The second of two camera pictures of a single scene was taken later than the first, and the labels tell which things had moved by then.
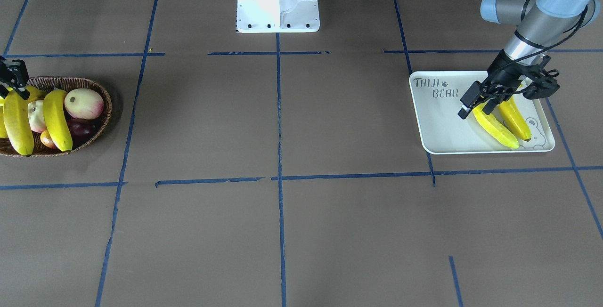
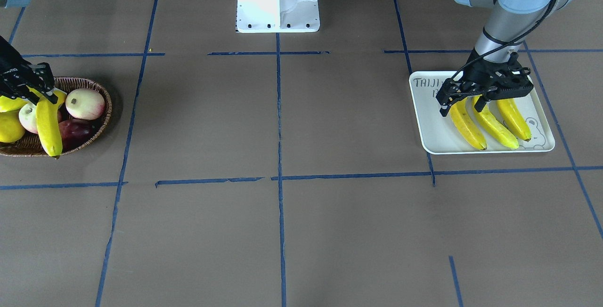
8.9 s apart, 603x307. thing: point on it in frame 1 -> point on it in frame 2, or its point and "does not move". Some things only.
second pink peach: (36, 116) does not move
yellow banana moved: (512, 111) does not move
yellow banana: (17, 113) -> (48, 123)
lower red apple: (83, 103) does not move
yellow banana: (54, 112) -> (466, 124)
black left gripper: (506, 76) -> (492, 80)
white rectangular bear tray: (436, 96) does not move
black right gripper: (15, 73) -> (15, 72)
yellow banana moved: (494, 128) does not move
